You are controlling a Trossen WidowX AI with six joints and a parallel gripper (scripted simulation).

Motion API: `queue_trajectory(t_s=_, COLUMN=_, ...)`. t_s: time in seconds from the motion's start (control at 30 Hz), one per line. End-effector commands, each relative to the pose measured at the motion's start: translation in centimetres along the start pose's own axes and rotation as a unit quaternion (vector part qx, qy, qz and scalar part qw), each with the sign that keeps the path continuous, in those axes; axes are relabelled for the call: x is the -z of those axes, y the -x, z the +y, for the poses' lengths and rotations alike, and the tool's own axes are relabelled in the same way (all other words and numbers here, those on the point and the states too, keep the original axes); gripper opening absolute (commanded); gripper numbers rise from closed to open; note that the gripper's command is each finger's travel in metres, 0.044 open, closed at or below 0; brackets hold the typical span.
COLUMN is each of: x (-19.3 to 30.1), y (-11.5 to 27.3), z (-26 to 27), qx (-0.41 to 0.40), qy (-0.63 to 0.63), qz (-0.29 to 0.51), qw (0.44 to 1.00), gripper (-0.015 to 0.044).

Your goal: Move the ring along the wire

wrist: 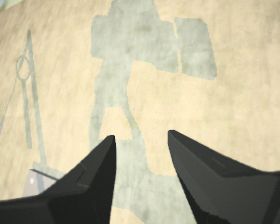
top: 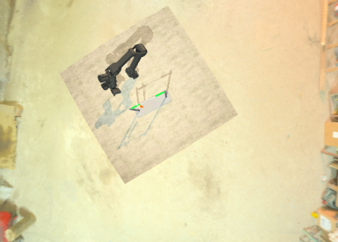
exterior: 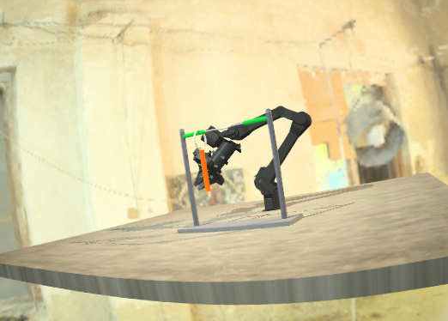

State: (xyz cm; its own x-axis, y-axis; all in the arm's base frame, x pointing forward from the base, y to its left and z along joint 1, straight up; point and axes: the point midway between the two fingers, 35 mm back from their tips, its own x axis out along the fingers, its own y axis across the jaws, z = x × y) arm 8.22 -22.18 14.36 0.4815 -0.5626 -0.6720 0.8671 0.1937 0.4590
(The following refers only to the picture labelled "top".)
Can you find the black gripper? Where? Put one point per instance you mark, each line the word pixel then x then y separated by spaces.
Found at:
pixel 114 89

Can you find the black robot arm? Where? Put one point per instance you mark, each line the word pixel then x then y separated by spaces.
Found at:
pixel 115 68

